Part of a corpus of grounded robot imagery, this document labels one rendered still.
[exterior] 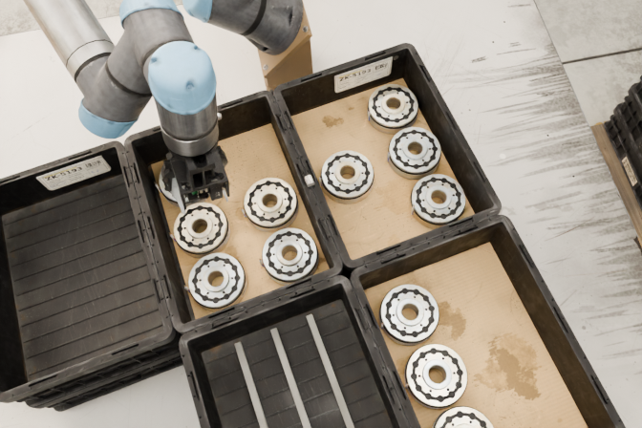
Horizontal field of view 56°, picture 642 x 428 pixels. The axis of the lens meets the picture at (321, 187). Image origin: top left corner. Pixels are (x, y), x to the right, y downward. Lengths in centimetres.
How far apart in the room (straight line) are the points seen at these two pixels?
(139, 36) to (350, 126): 58
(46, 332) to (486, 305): 80
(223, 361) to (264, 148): 43
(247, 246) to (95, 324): 31
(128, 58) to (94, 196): 52
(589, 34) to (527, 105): 116
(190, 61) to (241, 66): 80
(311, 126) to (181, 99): 58
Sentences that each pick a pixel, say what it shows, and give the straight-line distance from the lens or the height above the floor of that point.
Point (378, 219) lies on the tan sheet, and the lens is 117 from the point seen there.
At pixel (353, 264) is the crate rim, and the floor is 93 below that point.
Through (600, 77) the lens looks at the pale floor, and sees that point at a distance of 252.
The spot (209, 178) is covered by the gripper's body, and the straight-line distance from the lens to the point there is 89.
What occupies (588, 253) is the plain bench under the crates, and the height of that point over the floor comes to 70.
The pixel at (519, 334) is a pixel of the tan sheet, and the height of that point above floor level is 83.
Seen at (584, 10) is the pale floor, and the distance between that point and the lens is 270.
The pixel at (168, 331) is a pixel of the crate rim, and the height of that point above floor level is 93.
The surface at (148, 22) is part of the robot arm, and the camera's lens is 80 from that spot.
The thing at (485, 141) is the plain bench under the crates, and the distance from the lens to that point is 142.
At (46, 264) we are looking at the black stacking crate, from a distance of 128.
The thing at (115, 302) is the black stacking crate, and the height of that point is 83.
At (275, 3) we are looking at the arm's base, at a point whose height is 94.
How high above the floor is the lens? 192
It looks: 65 degrees down
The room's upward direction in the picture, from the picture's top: 5 degrees counter-clockwise
